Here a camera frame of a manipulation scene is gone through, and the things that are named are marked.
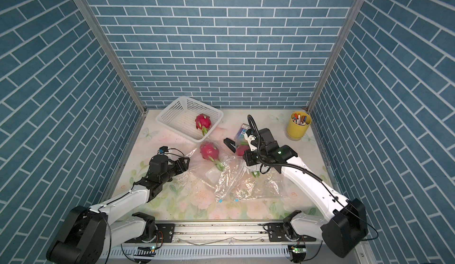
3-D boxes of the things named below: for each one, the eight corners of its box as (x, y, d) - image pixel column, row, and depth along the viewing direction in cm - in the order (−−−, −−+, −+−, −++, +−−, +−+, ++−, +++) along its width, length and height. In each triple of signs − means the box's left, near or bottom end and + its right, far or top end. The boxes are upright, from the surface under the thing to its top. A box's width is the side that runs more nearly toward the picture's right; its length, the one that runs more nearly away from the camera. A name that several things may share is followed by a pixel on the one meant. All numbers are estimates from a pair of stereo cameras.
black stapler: (233, 153, 101) (233, 151, 99) (223, 141, 106) (222, 139, 104) (239, 149, 103) (239, 147, 101) (228, 138, 108) (228, 136, 106)
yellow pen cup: (286, 141, 107) (292, 127, 96) (283, 126, 115) (288, 111, 104) (306, 141, 107) (314, 127, 96) (301, 126, 115) (308, 111, 104)
